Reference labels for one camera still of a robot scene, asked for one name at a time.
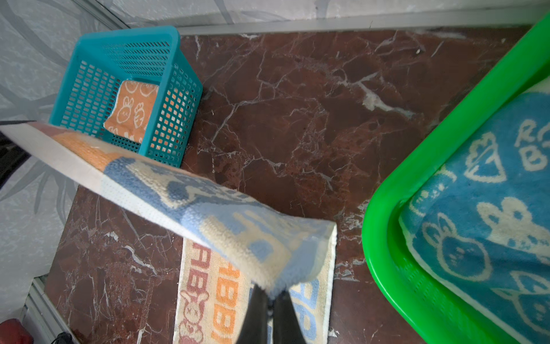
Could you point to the teal plastic basket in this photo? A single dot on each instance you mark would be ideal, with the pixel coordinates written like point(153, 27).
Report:
point(99, 64)

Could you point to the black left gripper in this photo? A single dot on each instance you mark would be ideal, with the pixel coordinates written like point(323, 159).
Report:
point(12, 158)

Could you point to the orange beige lettered towel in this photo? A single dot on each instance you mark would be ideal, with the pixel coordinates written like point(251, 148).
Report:
point(276, 251)

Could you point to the orange bunny towel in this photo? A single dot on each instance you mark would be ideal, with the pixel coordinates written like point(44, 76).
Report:
point(133, 107)

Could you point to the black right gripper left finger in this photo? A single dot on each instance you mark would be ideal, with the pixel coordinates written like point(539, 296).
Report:
point(255, 324)

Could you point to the aluminium frame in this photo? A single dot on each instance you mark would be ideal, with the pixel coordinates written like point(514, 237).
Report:
point(308, 116)

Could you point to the green plastic basket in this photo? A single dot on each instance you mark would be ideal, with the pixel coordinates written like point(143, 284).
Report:
point(435, 312)

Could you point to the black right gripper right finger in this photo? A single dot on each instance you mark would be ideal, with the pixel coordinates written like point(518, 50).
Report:
point(286, 329)

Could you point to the blue bunny towel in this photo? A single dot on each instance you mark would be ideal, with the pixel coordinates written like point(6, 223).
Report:
point(480, 224)

